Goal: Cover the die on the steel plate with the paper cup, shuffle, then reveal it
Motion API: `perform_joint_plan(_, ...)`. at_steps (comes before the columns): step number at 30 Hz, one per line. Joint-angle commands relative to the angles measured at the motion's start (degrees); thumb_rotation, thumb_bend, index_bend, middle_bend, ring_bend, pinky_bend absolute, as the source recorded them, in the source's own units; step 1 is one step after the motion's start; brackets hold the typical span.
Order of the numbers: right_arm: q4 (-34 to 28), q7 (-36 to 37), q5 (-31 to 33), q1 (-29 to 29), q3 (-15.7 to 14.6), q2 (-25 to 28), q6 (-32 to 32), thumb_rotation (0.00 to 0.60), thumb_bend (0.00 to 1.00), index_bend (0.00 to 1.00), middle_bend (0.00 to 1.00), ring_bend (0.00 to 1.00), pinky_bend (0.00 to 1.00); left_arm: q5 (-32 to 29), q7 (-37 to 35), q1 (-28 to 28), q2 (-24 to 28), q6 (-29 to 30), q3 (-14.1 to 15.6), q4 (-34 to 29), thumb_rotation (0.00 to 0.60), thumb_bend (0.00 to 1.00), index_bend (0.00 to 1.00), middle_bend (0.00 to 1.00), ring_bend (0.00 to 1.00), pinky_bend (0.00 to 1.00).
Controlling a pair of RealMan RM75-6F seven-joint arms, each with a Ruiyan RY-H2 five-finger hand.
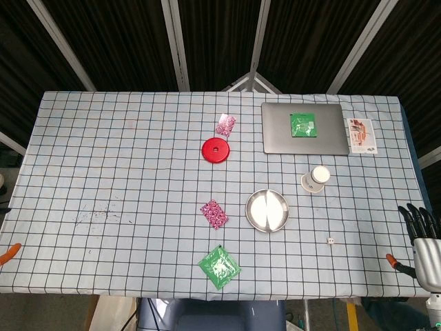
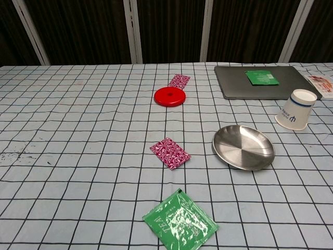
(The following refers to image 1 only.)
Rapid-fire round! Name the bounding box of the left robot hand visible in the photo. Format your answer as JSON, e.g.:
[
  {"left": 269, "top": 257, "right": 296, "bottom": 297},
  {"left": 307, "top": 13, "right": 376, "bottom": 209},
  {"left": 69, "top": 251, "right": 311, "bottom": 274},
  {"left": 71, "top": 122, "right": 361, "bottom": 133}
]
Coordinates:
[{"left": 0, "top": 243, "right": 22, "bottom": 266}]

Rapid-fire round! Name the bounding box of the grey closed laptop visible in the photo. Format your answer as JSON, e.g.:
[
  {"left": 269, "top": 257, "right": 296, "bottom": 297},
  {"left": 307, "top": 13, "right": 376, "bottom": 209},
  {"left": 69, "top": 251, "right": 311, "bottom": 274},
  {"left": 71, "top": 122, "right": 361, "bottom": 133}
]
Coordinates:
[{"left": 260, "top": 102, "right": 350, "bottom": 156}]

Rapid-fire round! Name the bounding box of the white triangular frame bracket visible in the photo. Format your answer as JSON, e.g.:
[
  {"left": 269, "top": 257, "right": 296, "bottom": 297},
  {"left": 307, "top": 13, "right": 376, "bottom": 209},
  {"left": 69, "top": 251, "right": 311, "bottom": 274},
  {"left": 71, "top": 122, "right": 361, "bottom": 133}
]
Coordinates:
[{"left": 221, "top": 71, "right": 283, "bottom": 94}]

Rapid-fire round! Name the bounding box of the dark blue table cover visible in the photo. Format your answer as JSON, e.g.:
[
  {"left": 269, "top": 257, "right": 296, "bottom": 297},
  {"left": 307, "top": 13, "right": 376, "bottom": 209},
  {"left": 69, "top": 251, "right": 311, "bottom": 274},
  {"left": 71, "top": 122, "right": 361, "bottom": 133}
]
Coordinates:
[{"left": 399, "top": 98, "right": 433, "bottom": 214}]

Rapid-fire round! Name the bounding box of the white metal frame bar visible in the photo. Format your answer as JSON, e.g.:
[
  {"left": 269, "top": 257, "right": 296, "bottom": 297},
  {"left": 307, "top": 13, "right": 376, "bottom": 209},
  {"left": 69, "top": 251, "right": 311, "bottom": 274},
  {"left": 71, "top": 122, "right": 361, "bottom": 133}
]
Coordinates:
[
  {"left": 26, "top": 0, "right": 97, "bottom": 92},
  {"left": 0, "top": 130, "right": 28, "bottom": 156},
  {"left": 161, "top": 0, "right": 191, "bottom": 92},
  {"left": 418, "top": 145, "right": 441, "bottom": 170},
  {"left": 326, "top": 0, "right": 400, "bottom": 94},
  {"left": 248, "top": 0, "right": 272, "bottom": 75}
]

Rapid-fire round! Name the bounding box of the light blue checked tablecloth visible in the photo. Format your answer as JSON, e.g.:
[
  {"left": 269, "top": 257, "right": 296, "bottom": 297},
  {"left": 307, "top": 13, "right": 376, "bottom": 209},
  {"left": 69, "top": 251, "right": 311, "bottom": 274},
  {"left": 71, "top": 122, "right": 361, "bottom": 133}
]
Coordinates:
[{"left": 0, "top": 90, "right": 431, "bottom": 301}]

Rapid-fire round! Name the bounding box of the white postcard with red picture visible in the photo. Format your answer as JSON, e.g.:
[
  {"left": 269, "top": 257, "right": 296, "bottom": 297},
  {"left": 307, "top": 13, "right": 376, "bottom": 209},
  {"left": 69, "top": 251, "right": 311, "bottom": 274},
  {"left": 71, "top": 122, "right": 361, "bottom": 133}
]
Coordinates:
[{"left": 346, "top": 118, "right": 379, "bottom": 154}]

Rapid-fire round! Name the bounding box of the pink patterned packet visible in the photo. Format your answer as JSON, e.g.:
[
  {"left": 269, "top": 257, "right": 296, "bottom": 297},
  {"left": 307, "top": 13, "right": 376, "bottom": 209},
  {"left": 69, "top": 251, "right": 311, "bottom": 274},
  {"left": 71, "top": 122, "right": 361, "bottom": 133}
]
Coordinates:
[
  {"left": 200, "top": 199, "right": 230, "bottom": 230},
  {"left": 215, "top": 113, "right": 238, "bottom": 138}
]

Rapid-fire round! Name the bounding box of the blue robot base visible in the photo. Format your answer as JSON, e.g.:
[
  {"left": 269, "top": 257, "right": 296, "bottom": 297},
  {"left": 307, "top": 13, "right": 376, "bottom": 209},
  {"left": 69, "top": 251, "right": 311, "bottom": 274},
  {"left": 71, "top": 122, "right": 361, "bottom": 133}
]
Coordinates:
[{"left": 136, "top": 298, "right": 287, "bottom": 331}]

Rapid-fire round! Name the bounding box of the round steel plate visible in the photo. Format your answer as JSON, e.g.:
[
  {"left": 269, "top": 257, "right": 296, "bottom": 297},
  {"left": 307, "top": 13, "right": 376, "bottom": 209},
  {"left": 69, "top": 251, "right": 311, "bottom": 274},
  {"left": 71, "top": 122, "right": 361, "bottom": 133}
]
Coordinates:
[{"left": 245, "top": 188, "right": 290, "bottom": 233}]

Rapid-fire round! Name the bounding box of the white paper cup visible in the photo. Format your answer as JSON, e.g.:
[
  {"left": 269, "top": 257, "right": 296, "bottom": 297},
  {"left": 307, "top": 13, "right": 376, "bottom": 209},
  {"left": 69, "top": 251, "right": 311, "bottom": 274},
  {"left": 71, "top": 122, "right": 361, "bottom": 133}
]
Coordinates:
[{"left": 300, "top": 165, "right": 331, "bottom": 194}]

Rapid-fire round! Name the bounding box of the large green tea packet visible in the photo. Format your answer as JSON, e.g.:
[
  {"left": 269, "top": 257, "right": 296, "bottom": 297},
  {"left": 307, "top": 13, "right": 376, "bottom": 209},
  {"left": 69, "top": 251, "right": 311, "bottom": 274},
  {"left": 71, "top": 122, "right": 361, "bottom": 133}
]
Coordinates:
[{"left": 197, "top": 244, "right": 242, "bottom": 291}]

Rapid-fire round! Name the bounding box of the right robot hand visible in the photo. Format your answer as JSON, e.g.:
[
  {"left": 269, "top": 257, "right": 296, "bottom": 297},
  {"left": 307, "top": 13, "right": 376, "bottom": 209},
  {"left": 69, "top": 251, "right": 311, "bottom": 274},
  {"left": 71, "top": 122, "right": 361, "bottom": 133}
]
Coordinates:
[{"left": 385, "top": 203, "right": 441, "bottom": 294}]

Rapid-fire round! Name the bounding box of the small green tea packet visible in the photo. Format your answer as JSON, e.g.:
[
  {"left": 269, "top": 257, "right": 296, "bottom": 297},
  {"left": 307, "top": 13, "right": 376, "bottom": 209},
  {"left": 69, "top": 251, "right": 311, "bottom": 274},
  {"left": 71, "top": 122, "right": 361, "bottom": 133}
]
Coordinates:
[{"left": 289, "top": 112, "right": 318, "bottom": 139}]

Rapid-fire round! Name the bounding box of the red round plastic disc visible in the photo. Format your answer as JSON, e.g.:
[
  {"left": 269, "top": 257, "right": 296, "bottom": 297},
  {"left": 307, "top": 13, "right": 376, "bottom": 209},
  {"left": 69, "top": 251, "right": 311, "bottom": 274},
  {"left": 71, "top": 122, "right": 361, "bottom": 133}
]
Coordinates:
[{"left": 201, "top": 137, "right": 232, "bottom": 164}]

